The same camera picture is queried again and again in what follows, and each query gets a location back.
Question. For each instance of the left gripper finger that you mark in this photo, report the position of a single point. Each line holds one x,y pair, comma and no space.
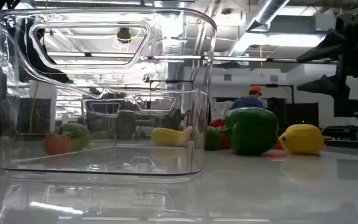
34,67

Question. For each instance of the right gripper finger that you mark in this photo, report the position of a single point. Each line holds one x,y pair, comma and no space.
328,46
331,85

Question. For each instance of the yellow lemon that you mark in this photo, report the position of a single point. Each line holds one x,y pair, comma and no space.
303,140

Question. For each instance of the green bell pepper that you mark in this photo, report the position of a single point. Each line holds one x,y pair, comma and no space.
252,130

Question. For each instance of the yellow elongated vegetable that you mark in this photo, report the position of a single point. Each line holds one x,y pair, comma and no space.
166,137

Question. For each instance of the white garlic bulb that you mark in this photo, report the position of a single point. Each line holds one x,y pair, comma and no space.
189,134

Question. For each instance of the black monitor screen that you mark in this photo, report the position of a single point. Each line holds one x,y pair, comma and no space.
346,109
301,113

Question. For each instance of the dark workbench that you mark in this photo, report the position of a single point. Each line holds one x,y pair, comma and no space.
346,132

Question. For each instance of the green rounded fruit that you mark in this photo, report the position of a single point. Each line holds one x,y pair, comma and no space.
78,133

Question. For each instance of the orange round fruit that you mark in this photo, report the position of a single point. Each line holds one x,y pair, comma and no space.
56,144

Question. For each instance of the person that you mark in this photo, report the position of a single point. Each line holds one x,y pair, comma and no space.
247,101

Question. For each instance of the clear plastic bin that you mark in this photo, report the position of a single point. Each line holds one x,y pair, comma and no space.
104,161

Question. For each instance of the green lime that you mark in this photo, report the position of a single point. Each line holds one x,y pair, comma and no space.
212,140

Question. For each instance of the black metal frame stand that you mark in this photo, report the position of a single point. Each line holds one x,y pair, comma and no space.
272,85

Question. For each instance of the silver ventilation duct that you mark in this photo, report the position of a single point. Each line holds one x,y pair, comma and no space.
259,18

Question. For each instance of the black rig frame bar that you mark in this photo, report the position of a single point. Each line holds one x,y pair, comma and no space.
244,58

